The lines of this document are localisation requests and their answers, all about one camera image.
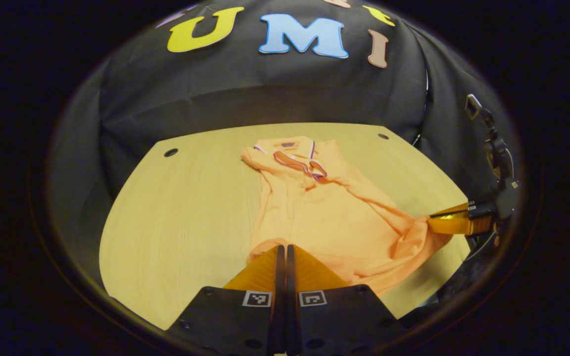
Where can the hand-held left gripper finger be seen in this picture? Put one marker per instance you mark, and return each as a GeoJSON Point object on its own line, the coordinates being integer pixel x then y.
{"type": "Point", "coordinates": [291, 306]}
{"type": "Point", "coordinates": [279, 306]}

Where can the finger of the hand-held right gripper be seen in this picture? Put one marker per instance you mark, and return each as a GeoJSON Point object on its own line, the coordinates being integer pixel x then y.
{"type": "Point", "coordinates": [458, 225]}
{"type": "Point", "coordinates": [455, 207]}

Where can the orange T-shirt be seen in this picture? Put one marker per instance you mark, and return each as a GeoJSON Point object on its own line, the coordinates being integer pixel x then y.
{"type": "Point", "coordinates": [324, 217]}

